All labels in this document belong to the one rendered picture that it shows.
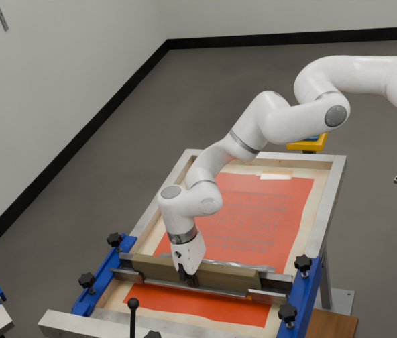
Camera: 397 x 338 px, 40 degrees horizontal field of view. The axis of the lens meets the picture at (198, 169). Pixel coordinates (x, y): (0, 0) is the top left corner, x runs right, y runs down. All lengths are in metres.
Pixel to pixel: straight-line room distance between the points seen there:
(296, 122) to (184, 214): 0.35
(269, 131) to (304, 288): 0.45
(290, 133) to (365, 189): 2.15
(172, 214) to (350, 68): 0.52
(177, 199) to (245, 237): 0.42
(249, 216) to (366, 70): 0.66
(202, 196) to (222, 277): 0.25
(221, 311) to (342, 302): 1.29
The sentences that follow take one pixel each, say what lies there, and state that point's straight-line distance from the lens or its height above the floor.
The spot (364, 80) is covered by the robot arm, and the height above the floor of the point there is 1.47.
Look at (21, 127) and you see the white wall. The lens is 3.86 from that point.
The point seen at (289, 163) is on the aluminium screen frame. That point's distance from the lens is 1.89.
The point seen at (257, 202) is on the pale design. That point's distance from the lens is 1.77.
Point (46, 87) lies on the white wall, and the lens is 4.06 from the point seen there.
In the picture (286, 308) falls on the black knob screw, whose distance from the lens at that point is 1.32.
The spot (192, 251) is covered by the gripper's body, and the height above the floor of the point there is 1.13.
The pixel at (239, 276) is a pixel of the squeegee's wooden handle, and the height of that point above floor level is 1.05.
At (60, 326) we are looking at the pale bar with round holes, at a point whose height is 1.04.
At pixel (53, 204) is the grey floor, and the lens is 3.84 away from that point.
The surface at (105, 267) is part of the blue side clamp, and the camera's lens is 1.64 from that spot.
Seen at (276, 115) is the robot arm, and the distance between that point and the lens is 1.16.
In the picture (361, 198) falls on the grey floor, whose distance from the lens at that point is 3.25.
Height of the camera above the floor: 2.06
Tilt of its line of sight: 34 degrees down
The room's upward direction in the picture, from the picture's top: 15 degrees counter-clockwise
